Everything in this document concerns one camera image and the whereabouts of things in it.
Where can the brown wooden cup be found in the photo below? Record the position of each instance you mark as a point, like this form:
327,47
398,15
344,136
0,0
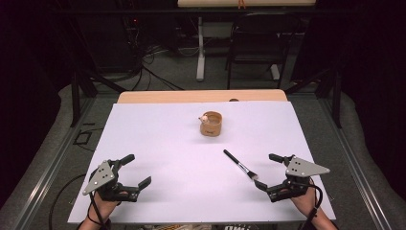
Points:
210,128

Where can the black metal stand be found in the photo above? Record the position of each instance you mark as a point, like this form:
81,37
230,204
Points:
335,99
76,99

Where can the light wooden desk top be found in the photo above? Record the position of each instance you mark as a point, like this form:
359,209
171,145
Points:
245,3

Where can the aluminium rail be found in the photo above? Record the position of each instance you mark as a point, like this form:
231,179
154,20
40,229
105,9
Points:
354,166
48,179

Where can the black chair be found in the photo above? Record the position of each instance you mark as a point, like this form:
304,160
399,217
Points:
261,48

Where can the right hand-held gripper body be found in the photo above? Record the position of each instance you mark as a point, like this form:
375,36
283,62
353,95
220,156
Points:
303,168

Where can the orange clamp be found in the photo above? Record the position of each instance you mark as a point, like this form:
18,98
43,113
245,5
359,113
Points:
241,4

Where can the person's left hand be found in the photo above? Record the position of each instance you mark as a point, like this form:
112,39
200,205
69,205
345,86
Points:
103,206

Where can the dark equipment rack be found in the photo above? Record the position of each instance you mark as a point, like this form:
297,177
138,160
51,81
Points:
127,32

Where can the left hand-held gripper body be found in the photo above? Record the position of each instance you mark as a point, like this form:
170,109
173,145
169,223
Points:
101,177

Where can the white desk frame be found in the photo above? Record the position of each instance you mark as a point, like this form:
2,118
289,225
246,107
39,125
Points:
200,51

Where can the person's right hand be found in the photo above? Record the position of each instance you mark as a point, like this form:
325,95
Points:
304,202

